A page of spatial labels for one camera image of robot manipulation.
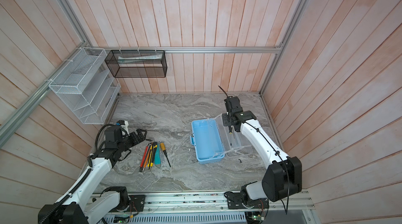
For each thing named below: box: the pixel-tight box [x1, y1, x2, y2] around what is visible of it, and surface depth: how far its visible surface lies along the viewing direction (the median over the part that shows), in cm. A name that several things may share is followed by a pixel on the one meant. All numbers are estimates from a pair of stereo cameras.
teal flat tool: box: [154, 147, 161, 168], surface depth 90 cm
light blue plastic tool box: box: [189, 113, 253, 165], surface depth 90 cm
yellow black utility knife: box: [150, 144, 158, 167], surface depth 90 cm
